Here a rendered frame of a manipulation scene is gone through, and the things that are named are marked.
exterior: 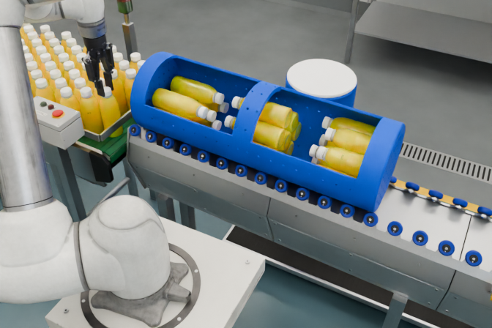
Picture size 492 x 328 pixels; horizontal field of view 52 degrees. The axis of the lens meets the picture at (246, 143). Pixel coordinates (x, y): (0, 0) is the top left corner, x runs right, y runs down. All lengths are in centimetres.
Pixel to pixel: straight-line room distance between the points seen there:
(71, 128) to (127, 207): 74
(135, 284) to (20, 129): 41
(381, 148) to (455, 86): 277
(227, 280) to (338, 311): 129
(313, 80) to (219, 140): 57
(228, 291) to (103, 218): 37
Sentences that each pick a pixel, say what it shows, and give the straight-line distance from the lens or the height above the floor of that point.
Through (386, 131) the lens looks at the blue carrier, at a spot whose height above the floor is 123.
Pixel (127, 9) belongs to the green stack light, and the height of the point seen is 118.
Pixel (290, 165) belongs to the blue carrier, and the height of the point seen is 110.
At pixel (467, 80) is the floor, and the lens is 429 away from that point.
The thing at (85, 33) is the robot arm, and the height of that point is 134.
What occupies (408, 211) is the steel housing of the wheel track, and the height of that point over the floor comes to 93.
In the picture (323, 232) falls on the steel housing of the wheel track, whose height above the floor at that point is 86.
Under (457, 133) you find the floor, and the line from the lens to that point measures 368.
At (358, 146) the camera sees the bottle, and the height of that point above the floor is 114.
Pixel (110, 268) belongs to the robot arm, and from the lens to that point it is 112.
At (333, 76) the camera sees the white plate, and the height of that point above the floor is 104.
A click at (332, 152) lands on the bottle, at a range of 152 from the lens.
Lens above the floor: 212
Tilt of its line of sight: 40 degrees down
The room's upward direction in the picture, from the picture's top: straight up
